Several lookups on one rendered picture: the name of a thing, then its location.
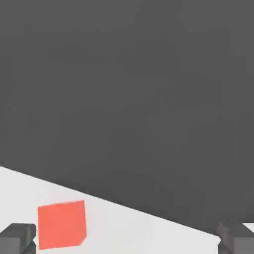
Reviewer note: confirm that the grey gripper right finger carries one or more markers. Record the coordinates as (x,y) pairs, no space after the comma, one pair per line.
(238,241)

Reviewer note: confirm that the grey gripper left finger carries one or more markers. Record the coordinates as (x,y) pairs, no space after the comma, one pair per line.
(13,240)

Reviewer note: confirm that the small red cube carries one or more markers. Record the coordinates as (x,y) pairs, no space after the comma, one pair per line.
(61,225)

